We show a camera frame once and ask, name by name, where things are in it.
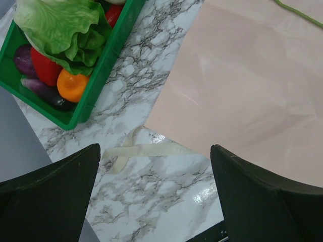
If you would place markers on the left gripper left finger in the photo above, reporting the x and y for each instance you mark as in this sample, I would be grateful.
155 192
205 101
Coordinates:
50 203

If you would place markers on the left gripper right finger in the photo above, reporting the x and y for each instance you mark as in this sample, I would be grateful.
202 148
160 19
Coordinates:
259 205

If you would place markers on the beige ribbon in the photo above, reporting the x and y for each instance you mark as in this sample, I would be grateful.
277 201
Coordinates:
129 150

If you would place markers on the pink wrapping paper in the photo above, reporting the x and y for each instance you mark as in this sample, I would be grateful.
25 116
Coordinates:
248 76

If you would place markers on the white rose stem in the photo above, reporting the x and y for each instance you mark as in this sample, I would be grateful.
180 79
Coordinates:
299 14

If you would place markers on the purple eggplant toy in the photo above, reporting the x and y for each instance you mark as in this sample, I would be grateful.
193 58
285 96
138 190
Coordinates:
48 94

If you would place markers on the orange tangerine toy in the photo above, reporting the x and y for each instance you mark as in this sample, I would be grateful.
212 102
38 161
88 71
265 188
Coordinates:
71 87

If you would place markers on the red tomato toy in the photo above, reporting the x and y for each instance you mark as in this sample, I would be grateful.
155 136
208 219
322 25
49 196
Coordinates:
46 70

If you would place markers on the purple onion toy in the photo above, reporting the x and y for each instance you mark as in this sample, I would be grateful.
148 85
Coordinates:
23 61

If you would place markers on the green plastic tray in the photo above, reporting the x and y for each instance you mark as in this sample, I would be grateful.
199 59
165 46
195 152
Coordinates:
68 120

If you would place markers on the green lettuce toy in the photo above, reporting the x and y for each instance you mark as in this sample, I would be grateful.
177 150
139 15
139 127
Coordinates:
73 34

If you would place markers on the red chili pepper toy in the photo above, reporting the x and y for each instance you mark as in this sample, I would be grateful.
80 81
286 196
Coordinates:
113 13

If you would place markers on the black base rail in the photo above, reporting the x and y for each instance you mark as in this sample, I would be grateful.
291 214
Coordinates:
216 233

